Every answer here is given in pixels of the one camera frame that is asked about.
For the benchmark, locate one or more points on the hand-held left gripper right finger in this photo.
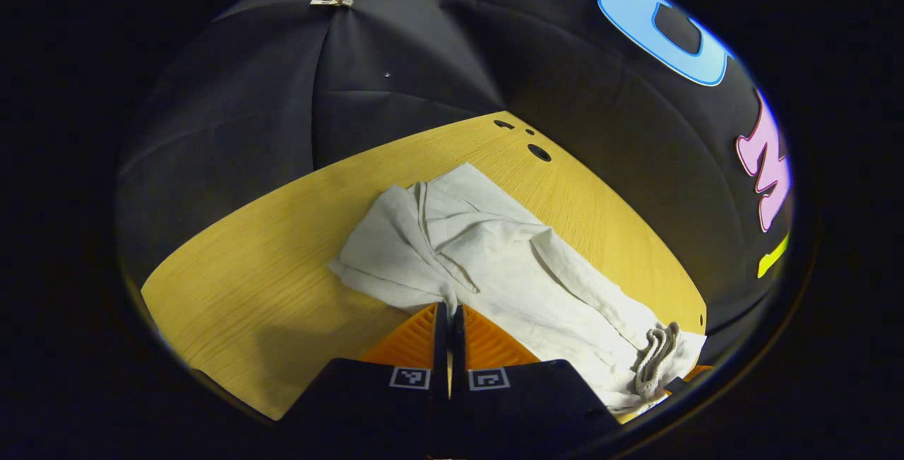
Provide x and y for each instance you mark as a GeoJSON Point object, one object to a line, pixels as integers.
{"type": "Point", "coordinates": [515, 410]}

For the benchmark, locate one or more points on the black backdrop cloth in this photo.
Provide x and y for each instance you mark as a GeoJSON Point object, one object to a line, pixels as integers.
{"type": "Point", "coordinates": [424, 57]}

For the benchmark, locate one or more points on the white jeans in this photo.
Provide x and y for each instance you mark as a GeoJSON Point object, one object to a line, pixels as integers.
{"type": "Point", "coordinates": [494, 255]}

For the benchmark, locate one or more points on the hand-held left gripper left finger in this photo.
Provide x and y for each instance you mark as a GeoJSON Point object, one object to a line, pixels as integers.
{"type": "Point", "coordinates": [395, 410]}

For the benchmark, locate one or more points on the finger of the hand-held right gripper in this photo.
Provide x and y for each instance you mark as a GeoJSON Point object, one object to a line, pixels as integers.
{"type": "Point", "coordinates": [698, 373]}

